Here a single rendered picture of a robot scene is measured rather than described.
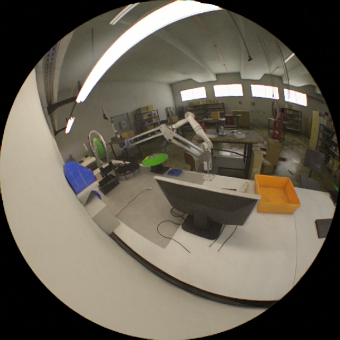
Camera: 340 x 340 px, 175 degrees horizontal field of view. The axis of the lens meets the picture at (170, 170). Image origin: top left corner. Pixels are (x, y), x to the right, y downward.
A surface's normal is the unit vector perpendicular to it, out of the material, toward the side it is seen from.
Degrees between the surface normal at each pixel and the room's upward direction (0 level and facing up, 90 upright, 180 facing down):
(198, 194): 73
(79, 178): 92
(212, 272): 0
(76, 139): 90
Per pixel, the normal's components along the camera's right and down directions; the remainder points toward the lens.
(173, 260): -0.19, -0.85
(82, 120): 0.82, 0.13
